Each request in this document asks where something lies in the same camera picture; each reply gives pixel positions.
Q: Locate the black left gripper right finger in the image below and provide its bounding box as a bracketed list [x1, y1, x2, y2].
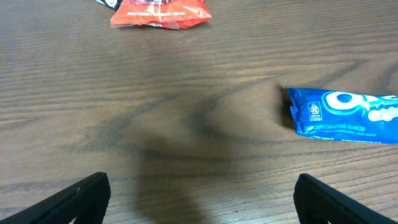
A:
[293, 174, 397, 224]

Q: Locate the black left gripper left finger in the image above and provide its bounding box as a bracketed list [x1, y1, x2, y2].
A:
[1, 172, 111, 224]

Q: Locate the blue Oreo cookie pack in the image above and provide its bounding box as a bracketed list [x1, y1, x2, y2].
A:
[288, 88, 397, 144]

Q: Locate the small black candy bar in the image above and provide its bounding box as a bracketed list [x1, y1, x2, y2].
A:
[95, 0, 123, 11]

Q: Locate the red snack bag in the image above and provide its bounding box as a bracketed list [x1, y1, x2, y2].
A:
[110, 0, 212, 30]

